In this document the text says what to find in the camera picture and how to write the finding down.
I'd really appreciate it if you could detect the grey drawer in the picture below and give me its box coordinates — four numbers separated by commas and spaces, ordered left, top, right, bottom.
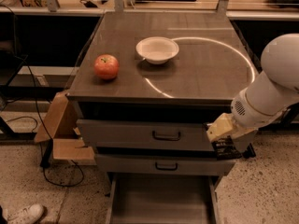
77, 119, 214, 152
94, 154, 235, 176

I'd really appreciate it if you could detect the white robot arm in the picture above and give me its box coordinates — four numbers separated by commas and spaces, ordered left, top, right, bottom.
206, 34, 299, 143

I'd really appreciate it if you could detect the brown cardboard box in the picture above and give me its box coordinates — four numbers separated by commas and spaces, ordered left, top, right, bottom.
35, 91, 95, 165

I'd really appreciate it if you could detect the top grey drawer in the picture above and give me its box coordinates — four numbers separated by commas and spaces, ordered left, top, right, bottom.
77, 119, 214, 152

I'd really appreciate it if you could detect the open bottom drawer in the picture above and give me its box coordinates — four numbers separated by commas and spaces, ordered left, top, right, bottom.
105, 174, 221, 224

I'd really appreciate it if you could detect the black cabinet caster wheel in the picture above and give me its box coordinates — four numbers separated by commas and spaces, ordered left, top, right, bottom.
243, 144, 256, 159

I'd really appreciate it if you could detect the grey drawer cabinet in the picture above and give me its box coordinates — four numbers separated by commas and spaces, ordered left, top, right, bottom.
65, 10, 267, 224

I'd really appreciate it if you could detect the black floor cable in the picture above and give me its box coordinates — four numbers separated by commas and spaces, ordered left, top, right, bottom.
0, 3, 85, 188

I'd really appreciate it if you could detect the red apple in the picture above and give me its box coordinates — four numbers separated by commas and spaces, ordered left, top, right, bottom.
93, 54, 120, 80

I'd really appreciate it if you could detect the white bowl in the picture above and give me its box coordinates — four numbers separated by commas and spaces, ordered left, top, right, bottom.
135, 36, 179, 64

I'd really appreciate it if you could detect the black rxbar chocolate wrapper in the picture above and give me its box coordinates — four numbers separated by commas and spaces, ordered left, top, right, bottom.
212, 136, 242, 160

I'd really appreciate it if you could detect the low metal shelf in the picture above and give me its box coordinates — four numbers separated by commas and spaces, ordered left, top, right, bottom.
0, 65, 78, 99

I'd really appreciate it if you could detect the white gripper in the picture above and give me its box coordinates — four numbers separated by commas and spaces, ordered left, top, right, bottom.
206, 91, 283, 153

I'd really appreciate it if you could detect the white sneaker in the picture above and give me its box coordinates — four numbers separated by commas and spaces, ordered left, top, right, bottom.
7, 203, 44, 224

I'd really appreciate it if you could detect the middle grey drawer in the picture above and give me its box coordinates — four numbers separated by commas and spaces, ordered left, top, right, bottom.
94, 154, 235, 176

